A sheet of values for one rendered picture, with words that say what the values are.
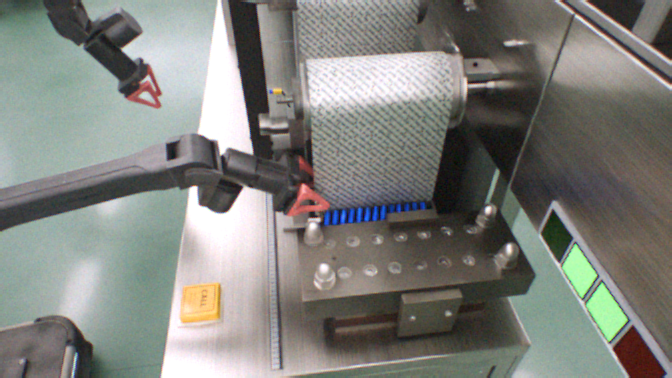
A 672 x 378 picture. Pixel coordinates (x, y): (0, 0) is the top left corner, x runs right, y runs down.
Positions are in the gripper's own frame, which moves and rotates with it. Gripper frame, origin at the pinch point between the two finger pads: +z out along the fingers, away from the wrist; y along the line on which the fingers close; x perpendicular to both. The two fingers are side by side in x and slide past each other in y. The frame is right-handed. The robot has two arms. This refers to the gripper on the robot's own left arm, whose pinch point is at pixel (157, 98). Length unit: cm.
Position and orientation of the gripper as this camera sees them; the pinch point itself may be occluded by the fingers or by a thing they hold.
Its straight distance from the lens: 124.6
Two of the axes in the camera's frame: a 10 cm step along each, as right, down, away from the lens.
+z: 4.8, 5.5, 6.9
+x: -8.4, 5.1, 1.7
